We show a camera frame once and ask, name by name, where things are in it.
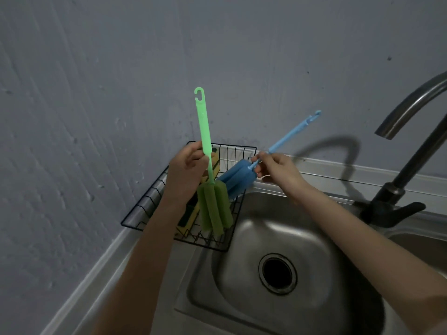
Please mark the person's right hand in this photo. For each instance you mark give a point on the person's right hand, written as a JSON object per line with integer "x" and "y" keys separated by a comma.
{"x": 279, "y": 170}

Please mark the person's left hand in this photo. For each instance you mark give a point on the person's left hand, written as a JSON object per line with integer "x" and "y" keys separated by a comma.
{"x": 181, "y": 170}

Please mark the person's right thumb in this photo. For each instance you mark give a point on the person's right thumb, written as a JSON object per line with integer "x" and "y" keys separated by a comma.
{"x": 266, "y": 168}

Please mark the person's left thumb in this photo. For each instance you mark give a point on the person's left thumb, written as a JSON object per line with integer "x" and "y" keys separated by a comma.
{"x": 204, "y": 161}

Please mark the blue sponge bottle brush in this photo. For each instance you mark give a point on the blue sponge bottle brush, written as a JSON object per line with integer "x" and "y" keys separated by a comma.
{"x": 241, "y": 176}

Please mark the green sponge bottle brush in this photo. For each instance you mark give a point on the green sponge bottle brush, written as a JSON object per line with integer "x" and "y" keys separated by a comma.
{"x": 209, "y": 191}

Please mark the person's left forearm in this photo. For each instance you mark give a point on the person's left forearm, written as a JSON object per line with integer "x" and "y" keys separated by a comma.
{"x": 139, "y": 268}

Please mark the person's right forearm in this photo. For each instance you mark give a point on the person's right forearm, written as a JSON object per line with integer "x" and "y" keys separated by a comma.
{"x": 370, "y": 261}

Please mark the yellow scouring sponge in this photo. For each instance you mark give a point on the yellow scouring sponge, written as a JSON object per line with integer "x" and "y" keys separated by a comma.
{"x": 214, "y": 162}
{"x": 187, "y": 218}

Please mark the stainless steel sink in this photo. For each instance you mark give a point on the stainless steel sink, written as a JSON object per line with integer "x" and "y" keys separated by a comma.
{"x": 290, "y": 268}

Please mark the dark metal faucet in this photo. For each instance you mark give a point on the dark metal faucet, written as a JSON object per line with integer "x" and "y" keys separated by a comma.
{"x": 405, "y": 170}

